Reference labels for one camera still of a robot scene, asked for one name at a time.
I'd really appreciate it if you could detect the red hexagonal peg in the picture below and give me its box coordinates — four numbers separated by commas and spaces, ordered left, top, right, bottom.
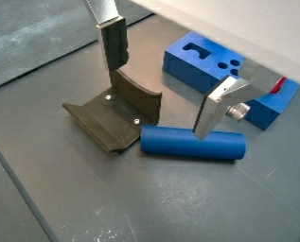
271, 77, 287, 94

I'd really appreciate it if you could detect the blue cylinder peg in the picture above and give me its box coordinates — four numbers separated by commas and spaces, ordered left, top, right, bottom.
141, 126, 247, 160

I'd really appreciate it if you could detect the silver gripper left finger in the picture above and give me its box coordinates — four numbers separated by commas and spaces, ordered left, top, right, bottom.
82, 0, 129, 72

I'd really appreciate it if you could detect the black curved cradle stand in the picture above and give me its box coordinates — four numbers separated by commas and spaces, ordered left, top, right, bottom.
62, 70, 163, 152

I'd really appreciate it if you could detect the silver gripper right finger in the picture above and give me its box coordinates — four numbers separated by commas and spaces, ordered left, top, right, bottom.
194, 60, 283, 139

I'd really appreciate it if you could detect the blue shape-sorting block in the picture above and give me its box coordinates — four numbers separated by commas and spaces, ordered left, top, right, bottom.
163, 32, 299, 130

